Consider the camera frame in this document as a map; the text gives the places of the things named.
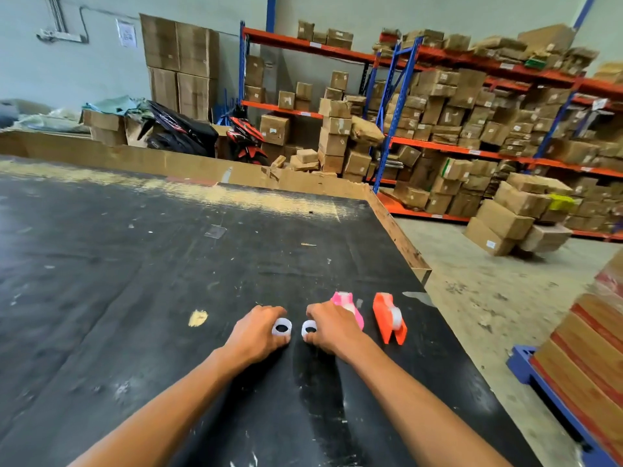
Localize black motorcycle fairing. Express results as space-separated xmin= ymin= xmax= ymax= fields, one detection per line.
xmin=145 ymin=101 xmax=219 ymax=158

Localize blue plastic pallet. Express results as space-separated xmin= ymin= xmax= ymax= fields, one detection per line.
xmin=506 ymin=345 xmax=620 ymax=467

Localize pile of cardboard boxes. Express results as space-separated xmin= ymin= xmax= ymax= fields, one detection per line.
xmin=463 ymin=172 xmax=575 ymax=258

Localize person's right hand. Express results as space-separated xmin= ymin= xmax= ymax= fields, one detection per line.
xmin=302 ymin=301 xmax=367 ymax=364

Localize grey wall conduit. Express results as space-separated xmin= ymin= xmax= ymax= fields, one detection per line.
xmin=36 ymin=0 xmax=90 ymax=44

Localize green tarp sheet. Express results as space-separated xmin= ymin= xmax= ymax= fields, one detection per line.
xmin=83 ymin=95 xmax=153 ymax=117

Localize pink tape dispenser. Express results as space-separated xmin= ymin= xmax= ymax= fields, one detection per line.
xmin=330 ymin=292 xmax=365 ymax=331

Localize orange and blue storage rack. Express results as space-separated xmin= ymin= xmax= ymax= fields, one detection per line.
xmin=238 ymin=20 xmax=623 ymax=243

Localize white paper notice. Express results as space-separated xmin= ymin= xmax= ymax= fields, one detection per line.
xmin=116 ymin=19 xmax=138 ymax=49

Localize person's right forearm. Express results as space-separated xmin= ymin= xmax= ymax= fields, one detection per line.
xmin=336 ymin=335 xmax=514 ymax=467

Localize cardboard table edge barrier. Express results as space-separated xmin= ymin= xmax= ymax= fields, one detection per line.
xmin=0 ymin=130 xmax=433 ymax=286

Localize stack of boxes on floor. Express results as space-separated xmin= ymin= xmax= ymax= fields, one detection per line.
xmin=260 ymin=71 xmax=385 ymax=183

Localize large brown cardboard carton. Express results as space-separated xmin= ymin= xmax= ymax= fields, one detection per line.
xmin=176 ymin=22 xmax=220 ymax=79
xmin=148 ymin=67 xmax=180 ymax=112
xmin=177 ymin=73 xmax=218 ymax=122
xmin=140 ymin=13 xmax=181 ymax=72

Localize person's left forearm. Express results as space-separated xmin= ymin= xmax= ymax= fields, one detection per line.
xmin=68 ymin=346 xmax=254 ymax=467

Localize red and black motorcycle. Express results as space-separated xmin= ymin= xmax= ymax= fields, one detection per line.
xmin=225 ymin=108 xmax=269 ymax=166

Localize person's left hand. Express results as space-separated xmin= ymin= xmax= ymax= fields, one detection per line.
xmin=223 ymin=305 xmax=292 ymax=367

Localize stack of wrapped brown cartons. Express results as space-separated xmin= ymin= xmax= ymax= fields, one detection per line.
xmin=530 ymin=249 xmax=623 ymax=467

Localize open brown cardboard box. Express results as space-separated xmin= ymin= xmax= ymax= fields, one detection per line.
xmin=81 ymin=109 xmax=128 ymax=147

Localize orange tape dispenser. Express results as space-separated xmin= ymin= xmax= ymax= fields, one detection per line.
xmin=373 ymin=293 xmax=408 ymax=346

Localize stacked boxes on rack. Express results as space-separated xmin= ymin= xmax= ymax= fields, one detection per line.
xmin=243 ymin=20 xmax=623 ymax=234

